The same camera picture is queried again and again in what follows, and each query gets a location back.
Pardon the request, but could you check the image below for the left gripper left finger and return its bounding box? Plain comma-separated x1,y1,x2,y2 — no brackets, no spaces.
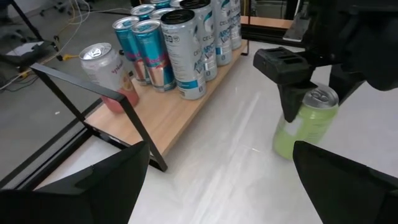
0,141,151,224

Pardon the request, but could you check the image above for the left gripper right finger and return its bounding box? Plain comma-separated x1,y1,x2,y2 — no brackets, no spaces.
292,140,398,224

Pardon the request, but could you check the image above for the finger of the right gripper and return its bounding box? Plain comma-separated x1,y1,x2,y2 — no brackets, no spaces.
328,66,367,106
277,80,318,124

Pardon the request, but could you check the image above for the green Sanzo calamansi can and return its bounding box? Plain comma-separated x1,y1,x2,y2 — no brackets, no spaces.
272,82,340,161

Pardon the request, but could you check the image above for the pink white beverage can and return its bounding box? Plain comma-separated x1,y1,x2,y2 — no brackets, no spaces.
78,42,140,114

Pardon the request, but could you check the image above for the black tripod stand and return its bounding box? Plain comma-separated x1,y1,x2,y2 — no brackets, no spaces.
0,0,60,67

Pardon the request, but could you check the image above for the black aluminium rig frame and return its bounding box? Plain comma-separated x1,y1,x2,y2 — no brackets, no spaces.
0,15,308,190

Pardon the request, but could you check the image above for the wooden shelf with black frame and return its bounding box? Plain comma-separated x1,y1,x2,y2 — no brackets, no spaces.
30,39,249,172

